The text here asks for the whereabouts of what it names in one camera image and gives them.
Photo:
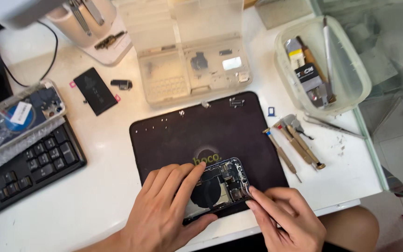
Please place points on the blue sim tray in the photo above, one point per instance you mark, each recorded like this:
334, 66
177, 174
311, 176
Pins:
271, 111

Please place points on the phone back housing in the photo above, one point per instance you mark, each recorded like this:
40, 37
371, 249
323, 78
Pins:
19, 115

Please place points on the black keyboard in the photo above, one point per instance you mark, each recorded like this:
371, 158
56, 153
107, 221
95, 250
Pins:
37, 168

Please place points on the metal tweezers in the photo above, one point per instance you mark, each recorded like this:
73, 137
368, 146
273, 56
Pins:
247, 191

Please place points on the glass side table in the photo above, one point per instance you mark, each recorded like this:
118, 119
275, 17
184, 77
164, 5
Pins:
394, 70

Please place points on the long silver tweezers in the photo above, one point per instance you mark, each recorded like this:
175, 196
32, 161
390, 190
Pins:
331, 126

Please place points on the grey lamp head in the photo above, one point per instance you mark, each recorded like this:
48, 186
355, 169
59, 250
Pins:
16, 12

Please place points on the person's left hand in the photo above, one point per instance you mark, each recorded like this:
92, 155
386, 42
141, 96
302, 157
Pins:
159, 217

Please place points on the grey opening pick tool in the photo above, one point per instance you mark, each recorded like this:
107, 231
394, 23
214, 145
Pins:
291, 121

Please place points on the person's right hand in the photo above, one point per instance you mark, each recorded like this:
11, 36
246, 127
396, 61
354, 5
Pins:
292, 227

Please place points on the small black metal bracket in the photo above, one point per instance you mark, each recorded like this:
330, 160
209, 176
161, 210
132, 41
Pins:
236, 102

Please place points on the person's black shorts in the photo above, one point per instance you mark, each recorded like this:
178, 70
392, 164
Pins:
243, 245

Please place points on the small black phone component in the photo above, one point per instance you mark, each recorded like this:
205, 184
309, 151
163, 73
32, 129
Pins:
121, 84

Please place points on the white stick tool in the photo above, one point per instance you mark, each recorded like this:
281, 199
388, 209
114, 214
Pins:
328, 52

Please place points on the gold-tipped screwdriver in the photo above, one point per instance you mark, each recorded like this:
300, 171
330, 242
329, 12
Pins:
304, 147

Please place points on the smartphone with exposed parts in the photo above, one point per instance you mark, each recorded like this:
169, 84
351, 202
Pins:
219, 189

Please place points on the clear plastic organizer box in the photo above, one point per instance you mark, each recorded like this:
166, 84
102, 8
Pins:
187, 52

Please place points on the black phone battery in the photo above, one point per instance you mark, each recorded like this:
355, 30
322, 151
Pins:
94, 91

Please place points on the grey pad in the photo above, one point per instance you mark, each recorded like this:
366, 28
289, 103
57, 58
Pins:
282, 12

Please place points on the white and yellow tube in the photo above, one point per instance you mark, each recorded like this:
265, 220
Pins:
295, 54

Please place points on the person's bare knee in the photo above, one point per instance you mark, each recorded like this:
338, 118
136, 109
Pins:
353, 227

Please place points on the black work mat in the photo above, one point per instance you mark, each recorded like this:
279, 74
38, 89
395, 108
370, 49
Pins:
208, 140

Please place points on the black labelled packet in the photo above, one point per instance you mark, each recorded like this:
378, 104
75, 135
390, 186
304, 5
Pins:
308, 75

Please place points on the bubble wrap sheet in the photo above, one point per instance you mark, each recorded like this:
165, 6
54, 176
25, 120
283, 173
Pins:
12, 150

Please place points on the white tool holder stand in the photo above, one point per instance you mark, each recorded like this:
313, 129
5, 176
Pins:
93, 31

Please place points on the translucent plastic tub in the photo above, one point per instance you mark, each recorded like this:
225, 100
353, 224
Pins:
348, 70

